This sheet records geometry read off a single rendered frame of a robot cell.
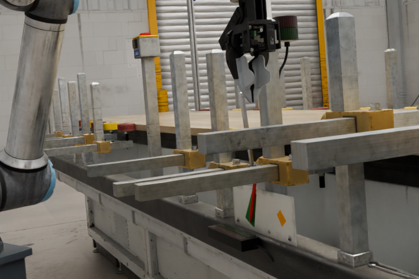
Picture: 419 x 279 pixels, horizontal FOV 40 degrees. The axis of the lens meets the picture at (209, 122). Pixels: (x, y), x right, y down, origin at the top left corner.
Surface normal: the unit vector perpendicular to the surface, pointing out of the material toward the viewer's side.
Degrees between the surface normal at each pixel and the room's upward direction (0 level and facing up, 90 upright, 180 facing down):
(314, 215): 90
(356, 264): 90
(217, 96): 90
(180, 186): 90
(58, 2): 118
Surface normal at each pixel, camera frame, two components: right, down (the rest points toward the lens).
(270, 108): 0.43, 0.01
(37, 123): 0.63, 0.43
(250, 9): -0.90, 0.09
